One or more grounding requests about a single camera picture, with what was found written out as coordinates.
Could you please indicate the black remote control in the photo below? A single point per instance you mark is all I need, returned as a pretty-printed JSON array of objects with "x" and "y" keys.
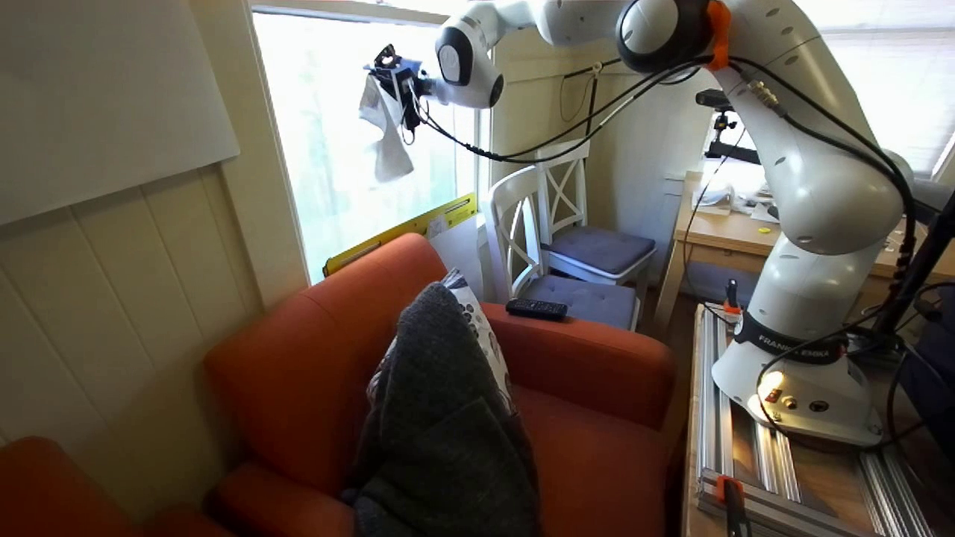
[{"x": 540, "y": 309}]

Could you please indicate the dark grey blanket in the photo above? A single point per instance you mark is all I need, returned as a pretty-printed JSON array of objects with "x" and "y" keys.
[{"x": 444, "y": 450}]

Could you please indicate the wooden desk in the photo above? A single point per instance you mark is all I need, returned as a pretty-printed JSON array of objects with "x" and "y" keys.
[{"x": 738, "y": 244}]

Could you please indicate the white wooden chair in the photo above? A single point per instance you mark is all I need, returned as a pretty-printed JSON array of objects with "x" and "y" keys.
[{"x": 516, "y": 230}]

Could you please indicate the black camera on stand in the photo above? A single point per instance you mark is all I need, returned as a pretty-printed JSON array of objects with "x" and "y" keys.
[{"x": 717, "y": 147}]

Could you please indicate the window frame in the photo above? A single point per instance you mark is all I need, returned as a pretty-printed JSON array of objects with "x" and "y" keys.
[{"x": 307, "y": 180}]

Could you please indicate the orange armchair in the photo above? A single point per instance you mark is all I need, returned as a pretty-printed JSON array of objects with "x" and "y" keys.
[
  {"x": 44, "y": 493},
  {"x": 592, "y": 400}
]

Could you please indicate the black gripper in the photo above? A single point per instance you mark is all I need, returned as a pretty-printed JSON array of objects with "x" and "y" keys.
[{"x": 404, "y": 83}]

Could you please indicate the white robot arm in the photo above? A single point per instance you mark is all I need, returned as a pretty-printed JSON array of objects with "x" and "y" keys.
[{"x": 838, "y": 196}]

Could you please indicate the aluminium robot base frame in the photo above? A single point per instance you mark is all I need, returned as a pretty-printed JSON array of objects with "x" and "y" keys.
[{"x": 796, "y": 487}]

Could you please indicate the white towel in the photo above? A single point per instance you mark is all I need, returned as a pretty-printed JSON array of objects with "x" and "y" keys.
[{"x": 390, "y": 154}]

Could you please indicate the yellow level ruler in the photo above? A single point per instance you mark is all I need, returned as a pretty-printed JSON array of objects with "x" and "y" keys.
[{"x": 456, "y": 227}]

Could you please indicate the grey chair cushion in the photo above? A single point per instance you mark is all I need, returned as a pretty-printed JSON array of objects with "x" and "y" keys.
[{"x": 596, "y": 302}]

